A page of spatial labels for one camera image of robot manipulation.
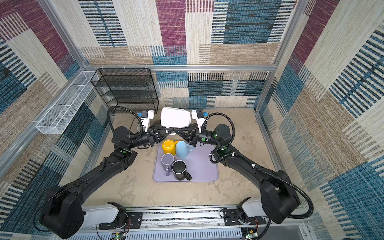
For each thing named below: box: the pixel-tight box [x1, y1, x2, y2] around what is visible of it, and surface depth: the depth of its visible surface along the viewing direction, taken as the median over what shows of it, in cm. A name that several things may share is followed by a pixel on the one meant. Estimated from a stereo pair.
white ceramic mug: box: [160, 107, 192, 128], surface depth 61 cm
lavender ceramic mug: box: [161, 153, 175, 176], surface depth 86 cm
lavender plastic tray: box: [153, 142, 219, 183], surface depth 90 cm
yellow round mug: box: [162, 139, 179, 156], surface depth 91 cm
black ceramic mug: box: [171, 159, 192, 181], surface depth 83 cm
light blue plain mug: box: [175, 140, 194, 159], surface depth 91 cm
